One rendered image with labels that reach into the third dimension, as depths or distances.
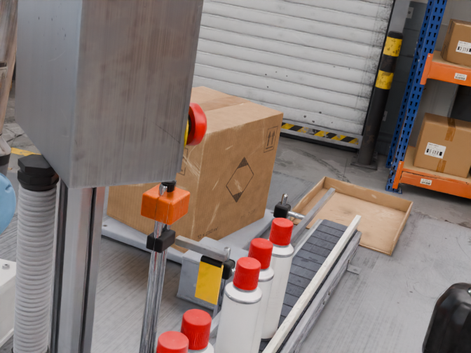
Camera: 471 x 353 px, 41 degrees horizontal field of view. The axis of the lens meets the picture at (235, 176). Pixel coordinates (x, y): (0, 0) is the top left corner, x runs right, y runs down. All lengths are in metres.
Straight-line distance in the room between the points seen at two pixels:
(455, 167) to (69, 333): 3.92
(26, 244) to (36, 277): 0.03
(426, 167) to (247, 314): 3.71
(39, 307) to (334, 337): 0.71
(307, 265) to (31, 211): 0.84
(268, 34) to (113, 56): 4.55
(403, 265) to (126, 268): 0.64
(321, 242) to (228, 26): 3.78
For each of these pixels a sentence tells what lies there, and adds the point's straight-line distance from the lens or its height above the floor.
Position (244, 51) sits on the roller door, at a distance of 5.06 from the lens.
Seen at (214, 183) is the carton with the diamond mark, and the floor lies 1.00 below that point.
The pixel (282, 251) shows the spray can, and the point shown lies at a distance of 0.98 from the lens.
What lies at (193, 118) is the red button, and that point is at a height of 1.33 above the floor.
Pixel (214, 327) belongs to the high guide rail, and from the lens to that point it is 0.93.
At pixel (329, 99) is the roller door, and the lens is 5.03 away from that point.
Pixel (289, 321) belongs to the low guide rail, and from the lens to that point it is 1.06.
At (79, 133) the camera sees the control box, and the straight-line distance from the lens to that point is 0.49.
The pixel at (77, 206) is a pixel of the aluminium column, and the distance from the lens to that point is 0.68.
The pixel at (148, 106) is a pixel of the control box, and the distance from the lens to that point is 0.50.
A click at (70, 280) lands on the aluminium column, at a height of 1.11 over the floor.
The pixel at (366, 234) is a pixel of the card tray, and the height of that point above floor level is 0.83.
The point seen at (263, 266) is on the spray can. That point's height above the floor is 1.06.
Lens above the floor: 1.49
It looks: 21 degrees down
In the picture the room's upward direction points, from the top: 10 degrees clockwise
